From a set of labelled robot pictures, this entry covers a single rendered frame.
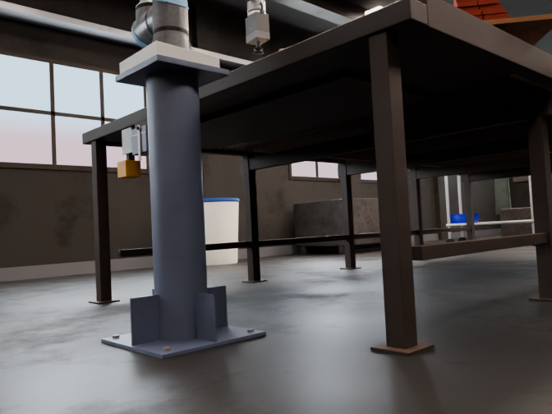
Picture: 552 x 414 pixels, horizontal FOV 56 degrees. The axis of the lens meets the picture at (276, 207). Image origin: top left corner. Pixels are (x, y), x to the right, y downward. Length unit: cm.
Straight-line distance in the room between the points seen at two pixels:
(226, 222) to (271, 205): 147
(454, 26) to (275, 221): 550
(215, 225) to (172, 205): 386
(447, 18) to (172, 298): 114
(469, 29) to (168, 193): 103
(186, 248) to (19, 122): 388
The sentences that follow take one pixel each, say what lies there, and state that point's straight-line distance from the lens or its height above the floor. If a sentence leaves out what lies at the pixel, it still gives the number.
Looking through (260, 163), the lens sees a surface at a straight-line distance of 339.
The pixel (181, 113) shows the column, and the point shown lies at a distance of 170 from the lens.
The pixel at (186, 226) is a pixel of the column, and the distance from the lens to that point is 165.
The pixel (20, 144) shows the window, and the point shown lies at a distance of 534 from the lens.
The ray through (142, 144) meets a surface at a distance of 242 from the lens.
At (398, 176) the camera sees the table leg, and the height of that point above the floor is 46.
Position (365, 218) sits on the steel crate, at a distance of 655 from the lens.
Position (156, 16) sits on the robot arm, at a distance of 185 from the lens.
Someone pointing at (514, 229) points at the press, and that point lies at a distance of 813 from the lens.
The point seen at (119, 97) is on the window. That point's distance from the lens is 583.
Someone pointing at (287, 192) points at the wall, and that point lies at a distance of 712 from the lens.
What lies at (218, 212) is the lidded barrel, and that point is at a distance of 550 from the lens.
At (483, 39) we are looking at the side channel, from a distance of 180.
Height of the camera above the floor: 34
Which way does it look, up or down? 3 degrees up
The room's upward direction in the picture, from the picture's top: 3 degrees counter-clockwise
